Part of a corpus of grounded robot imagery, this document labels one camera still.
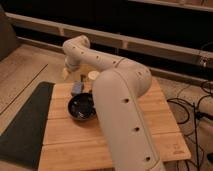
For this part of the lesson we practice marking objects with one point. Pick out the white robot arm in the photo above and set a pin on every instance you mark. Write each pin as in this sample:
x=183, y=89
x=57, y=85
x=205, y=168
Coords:
x=115, y=94

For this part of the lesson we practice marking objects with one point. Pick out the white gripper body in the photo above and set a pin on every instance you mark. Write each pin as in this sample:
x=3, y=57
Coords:
x=66, y=72

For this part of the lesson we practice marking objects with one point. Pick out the dark floor mat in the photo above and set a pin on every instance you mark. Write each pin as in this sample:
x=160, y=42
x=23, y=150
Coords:
x=21, y=142

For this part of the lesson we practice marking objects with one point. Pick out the blue sponge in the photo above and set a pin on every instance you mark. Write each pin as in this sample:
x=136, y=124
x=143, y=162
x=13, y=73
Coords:
x=77, y=88

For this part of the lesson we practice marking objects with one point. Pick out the dark ceramic bowl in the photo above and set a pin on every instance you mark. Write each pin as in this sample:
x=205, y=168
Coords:
x=81, y=107

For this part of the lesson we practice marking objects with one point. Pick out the small beige cup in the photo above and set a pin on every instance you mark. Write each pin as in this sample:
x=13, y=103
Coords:
x=92, y=75

